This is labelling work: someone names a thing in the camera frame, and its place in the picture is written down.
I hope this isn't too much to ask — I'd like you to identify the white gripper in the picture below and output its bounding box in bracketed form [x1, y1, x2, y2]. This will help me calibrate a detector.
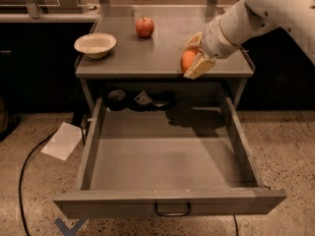
[183, 15, 240, 80]

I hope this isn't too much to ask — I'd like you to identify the orange fruit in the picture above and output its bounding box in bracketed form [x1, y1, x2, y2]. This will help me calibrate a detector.
[180, 48, 198, 73]

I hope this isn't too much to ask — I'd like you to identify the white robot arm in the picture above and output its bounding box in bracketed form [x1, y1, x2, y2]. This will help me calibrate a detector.
[183, 0, 315, 80]

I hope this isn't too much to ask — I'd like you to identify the grey cabinet counter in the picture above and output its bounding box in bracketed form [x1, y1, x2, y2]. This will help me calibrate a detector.
[76, 5, 254, 110]

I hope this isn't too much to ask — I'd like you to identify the grey open drawer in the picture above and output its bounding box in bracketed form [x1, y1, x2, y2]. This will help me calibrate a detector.
[54, 96, 286, 218]

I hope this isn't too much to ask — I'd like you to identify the red apple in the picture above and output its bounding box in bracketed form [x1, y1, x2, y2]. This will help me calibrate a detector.
[135, 17, 155, 38]

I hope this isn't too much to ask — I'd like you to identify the white bowl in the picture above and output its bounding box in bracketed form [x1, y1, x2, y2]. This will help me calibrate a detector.
[74, 32, 116, 59]

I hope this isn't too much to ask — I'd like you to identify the white paper sheet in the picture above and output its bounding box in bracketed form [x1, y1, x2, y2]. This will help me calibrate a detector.
[41, 122, 85, 161]

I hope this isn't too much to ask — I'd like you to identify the black drawer handle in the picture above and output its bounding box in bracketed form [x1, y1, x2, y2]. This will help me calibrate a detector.
[154, 203, 191, 217]

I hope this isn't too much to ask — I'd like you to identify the black floor cable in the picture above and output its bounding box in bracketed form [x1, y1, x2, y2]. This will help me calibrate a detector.
[18, 128, 60, 236]

